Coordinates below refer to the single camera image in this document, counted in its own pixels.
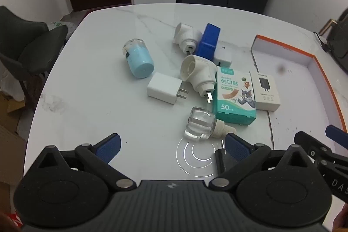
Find dark grey air fryer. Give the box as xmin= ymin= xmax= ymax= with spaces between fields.
xmin=318 ymin=8 xmax=348 ymax=72

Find dark grey chair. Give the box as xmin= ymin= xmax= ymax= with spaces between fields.
xmin=0 ymin=5 xmax=69 ymax=102

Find white plug-in heater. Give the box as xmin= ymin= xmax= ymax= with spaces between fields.
xmin=172 ymin=22 xmax=204 ymax=54
xmin=180 ymin=54 xmax=217 ymax=104

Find white plastic bag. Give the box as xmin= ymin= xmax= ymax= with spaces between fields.
xmin=49 ymin=19 xmax=79 ymax=31

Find blue plastic box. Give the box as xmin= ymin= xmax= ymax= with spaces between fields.
xmin=195 ymin=23 xmax=221 ymax=62

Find clear liquid refill bottle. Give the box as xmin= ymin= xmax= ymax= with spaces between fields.
xmin=184 ymin=106 xmax=235 ymax=141

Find teal bandage box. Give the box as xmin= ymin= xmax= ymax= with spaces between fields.
xmin=211 ymin=66 xmax=257 ymax=126

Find white cube charger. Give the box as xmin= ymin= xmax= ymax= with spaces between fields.
xmin=213 ymin=42 xmax=234 ymax=67

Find black power cable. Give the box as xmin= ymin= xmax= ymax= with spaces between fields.
xmin=314 ymin=32 xmax=331 ymax=52

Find small white charger box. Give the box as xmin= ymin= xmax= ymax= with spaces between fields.
xmin=249 ymin=71 xmax=281 ymax=112

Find white charger adapter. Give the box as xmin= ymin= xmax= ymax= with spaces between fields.
xmin=147 ymin=72 xmax=189 ymax=106

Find small black plastic object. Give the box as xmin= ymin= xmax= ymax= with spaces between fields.
xmin=214 ymin=140 xmax=227 ymax=175

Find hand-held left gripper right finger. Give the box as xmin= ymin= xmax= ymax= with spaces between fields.
xmin=209 ymin=133 xmax=317 ymax=192

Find light blue bottle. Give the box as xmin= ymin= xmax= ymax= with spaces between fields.
xmin=121 ymin=38 xmax=155 ymax=77

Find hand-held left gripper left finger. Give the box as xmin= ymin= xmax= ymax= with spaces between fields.
xmin=34 ymin=133 xmax=137 ymax=192

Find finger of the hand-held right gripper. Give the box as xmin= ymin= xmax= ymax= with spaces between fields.
xmin=326 ymin=124 xmax=348 ymax=142
xmin=295 ymin=130 xmax=333 ymax=162

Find cardboard box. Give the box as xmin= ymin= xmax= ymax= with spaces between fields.
xmin=0 ymin=93 xmax=28 ymax=186

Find orange-edged white box lid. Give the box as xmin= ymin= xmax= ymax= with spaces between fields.
xmin=251 ymin=34 xmax=348 ymax=135

